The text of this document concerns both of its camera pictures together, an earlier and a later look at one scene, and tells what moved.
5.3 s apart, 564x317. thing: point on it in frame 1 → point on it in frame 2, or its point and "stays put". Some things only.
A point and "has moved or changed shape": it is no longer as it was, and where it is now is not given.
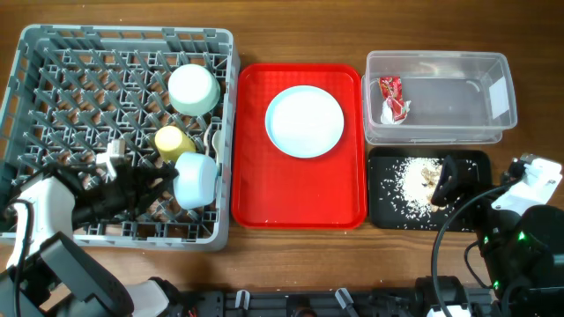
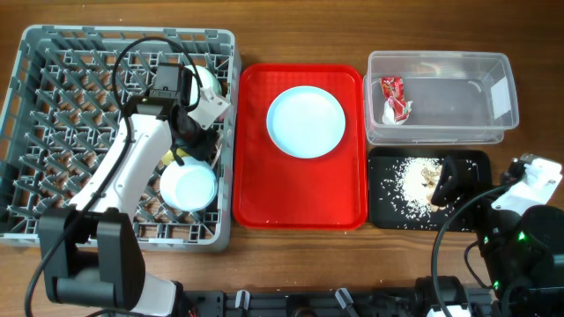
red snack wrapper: x=391 y=90 stays put
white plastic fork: x=204 y=139 has moved or changed shape
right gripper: x=461 y=181 stays put
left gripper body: x=109 y=198 → x=197 y=142
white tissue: x=387 y=114 stays put
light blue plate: x=304 y=121 stays put
